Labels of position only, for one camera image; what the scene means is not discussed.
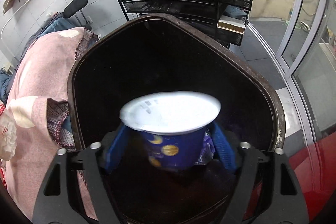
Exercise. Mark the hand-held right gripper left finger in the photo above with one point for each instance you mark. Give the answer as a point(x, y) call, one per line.
point(115, 145)

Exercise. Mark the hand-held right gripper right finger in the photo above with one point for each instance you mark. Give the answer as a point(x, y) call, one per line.
point(221, 145)

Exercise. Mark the purple plastic bag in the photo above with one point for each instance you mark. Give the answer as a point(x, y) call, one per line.
point(206, 150)

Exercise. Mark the white lid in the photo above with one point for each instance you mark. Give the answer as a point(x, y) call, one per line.
point(170, 113)

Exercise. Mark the black trash bin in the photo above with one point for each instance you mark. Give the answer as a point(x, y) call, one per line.
point(157, 56)

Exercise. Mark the pink polka dot blanket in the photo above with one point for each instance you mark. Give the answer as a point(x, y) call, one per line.
point(34, 77)

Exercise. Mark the glass sliding door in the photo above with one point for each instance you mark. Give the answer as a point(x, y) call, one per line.
point(315, 56)

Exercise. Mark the dark blue massage bed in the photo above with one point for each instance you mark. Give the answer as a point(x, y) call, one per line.
point(56, 24)

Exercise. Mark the metal bowl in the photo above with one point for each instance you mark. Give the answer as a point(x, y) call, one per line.
point(305, 26)

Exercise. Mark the white curved pipe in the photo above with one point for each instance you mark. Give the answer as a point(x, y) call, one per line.
point(26, 3)

